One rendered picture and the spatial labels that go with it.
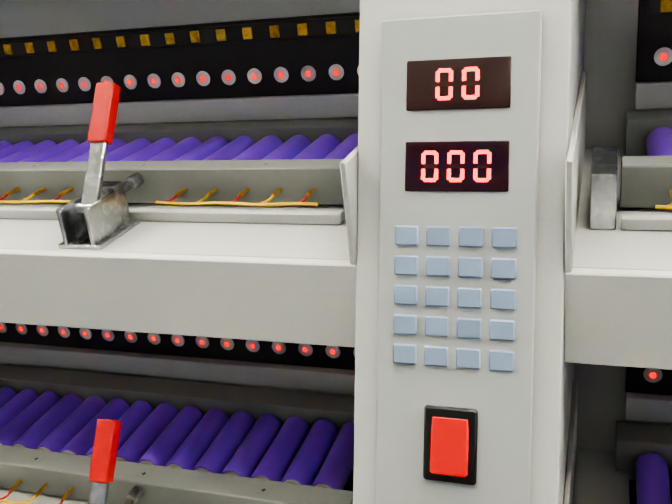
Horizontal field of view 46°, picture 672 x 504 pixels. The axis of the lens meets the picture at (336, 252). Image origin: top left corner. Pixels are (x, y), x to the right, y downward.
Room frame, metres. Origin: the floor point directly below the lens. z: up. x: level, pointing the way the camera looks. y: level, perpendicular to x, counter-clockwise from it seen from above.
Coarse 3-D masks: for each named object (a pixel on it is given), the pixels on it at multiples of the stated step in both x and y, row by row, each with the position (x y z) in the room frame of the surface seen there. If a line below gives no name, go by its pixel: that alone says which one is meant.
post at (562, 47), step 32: (384, 0) 0.36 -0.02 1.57; (416, 0) 0.36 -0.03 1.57; (448, 0) 0.35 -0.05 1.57; (480, 0) 0.35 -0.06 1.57; (512, 0) 0.35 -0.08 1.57; (544, 0) 0.34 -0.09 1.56; (576, 0) 0.38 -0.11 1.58; (544, 32) 0.34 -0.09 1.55; (576, 32) 0.39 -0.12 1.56; (544, 64) 0.34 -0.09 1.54; (576, 64) 0.41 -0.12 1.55; (544, 96) 0.34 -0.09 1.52; (576, 96) 0.42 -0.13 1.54; (544, 128) 0.34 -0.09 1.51; (544, 160) 0.34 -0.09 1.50; (544, 192) 0.34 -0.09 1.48; (544, 224) 0.34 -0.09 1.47; (544, 256) 0.34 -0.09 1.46; (544, 288) 0.34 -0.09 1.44; (544, 320) 0.34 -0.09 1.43; (544, 352) 0.34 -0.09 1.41; (544, 384) 0.34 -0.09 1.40; (544, 416) 0.34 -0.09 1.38; (544, 448) 0.34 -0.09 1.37; (544, 480) 0.34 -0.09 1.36
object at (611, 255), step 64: (640, 0) 0.47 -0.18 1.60; (640, 64) 0.48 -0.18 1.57; (576, 128) 0.36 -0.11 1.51; (640, 128) 0.47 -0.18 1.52; (576, 192) 0.37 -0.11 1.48; (640, 192) 0.39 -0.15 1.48; (576, 256) 0.35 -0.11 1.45; (640, 256) 0.34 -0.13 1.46; (576, 320) 0.34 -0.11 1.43; (640, 320) 0.33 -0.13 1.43
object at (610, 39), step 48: (0, 0) 0.68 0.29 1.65; (48, 0) 0.66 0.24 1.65; (96, 0) 0.65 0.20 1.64; (144, 0) 0.63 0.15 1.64; (192, 0) 0.62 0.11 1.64; (240, 0) 0.61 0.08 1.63; (288, 0) 0.59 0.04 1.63; (336, 0) 0.58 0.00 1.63; (624, 0) 0.52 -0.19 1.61; (624, 48) 0.52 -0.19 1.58; (624, 96) 0.52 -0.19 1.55; (624, 144) 0.52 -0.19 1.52; (240, 384) 0.61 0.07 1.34; (624, 384) 0.52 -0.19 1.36
